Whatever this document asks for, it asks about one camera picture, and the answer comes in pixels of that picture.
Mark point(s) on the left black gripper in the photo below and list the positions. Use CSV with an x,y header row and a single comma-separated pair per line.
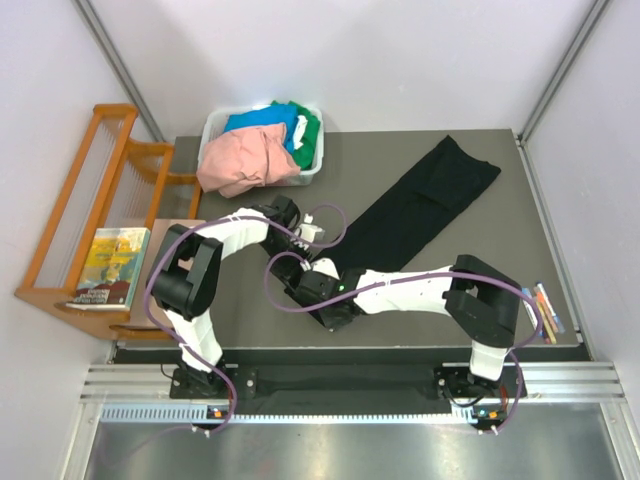
x,y
279,248

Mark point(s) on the black t-shirt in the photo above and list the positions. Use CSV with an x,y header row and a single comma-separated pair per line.
x,y
414,210

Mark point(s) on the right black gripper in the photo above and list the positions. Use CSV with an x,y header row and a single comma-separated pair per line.
x,y
331,323

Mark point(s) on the pack of markers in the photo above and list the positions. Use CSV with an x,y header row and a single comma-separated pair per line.
x,y
552,326

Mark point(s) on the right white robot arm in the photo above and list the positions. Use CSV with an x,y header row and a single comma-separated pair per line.
x,y
482,301

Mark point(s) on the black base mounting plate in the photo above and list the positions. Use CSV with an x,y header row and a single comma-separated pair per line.
x,y
356,381

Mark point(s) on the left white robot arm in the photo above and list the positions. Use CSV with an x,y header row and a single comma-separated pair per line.
x,y
185,273

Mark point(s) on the pink t-shirt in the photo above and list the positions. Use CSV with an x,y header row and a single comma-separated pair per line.
x,y
246,158

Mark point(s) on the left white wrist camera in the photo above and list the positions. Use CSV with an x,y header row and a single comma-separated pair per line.
x,y
308,232

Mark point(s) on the blue t-shirt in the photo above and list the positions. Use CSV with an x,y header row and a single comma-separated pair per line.
x,y
270,115

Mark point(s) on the orange wooden rack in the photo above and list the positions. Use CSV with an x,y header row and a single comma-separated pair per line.
x,y
114,180

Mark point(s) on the green t-shirt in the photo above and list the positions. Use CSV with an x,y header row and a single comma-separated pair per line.
x,y
302,131

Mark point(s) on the white slotted cable duct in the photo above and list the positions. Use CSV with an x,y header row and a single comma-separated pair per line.
x,y
207,414

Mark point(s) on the white laundry basket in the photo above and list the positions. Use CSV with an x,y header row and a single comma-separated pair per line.
x,y
217,120

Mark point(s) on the yellow book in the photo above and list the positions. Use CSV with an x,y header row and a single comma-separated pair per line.
x,y
111,271

